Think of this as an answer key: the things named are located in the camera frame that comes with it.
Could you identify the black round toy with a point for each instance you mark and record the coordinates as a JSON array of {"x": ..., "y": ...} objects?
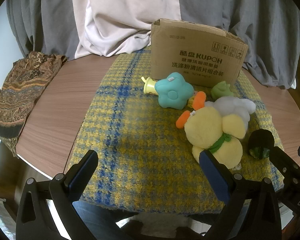
[{"x": 261, "y": 142}]

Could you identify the grey curtain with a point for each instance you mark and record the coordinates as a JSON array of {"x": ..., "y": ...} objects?
[{"x": 262, "y": 32}]

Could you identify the pale pink curtain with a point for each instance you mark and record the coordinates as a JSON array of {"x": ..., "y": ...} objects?
[{"x": 115, "y": 20}]

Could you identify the brown paisley cloth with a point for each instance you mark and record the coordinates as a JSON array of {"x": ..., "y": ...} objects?
[{"x": 17, "y": 97}]

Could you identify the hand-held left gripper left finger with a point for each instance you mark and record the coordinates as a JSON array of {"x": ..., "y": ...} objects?
[{"x": 83, "y": 176}]

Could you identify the teal star plush toy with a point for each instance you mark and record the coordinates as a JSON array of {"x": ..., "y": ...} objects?
[{"x": 173, "y": 91}]

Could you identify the yellow cup with straw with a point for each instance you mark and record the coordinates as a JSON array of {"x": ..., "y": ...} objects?
[{"x": 150, "y": 86}]

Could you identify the white plush toy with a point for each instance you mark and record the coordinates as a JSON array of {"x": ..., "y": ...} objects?
[{"x": 233, "y": 106}]

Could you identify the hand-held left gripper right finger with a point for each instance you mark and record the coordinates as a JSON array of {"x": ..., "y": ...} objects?
[{"x": 215, "y": 176}]

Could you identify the yellow blue plaid cloth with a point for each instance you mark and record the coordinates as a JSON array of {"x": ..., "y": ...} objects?
[{"x": 140, "y": 140}]

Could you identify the brown cardboard box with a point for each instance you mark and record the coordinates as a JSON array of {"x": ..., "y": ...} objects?
[{"x": 197, "y": 55}]

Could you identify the light green toy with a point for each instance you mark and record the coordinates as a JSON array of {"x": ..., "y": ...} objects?
[{"x": 221, "y": 90}]

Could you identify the yellow duck plush toy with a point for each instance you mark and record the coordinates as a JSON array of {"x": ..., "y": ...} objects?
[{"x": 210, "y": 132}]

